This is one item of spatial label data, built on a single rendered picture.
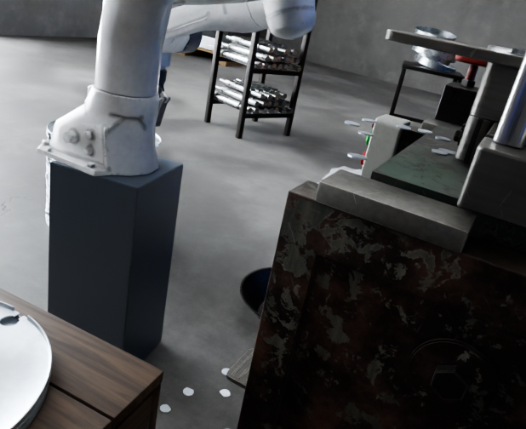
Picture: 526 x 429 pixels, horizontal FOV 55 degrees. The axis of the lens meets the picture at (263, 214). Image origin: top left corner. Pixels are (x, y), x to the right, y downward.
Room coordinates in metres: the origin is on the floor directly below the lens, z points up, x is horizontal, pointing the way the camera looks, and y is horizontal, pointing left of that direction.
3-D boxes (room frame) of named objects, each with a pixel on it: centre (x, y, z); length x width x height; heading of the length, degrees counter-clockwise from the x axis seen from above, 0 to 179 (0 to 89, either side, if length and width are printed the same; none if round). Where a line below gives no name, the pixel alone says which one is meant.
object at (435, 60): (3.66, -0.94, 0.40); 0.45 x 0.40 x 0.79; 168
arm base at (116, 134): (0.92, 0.33, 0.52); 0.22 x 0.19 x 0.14; 77
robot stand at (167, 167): (0.91, 0.29, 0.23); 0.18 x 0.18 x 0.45; 77
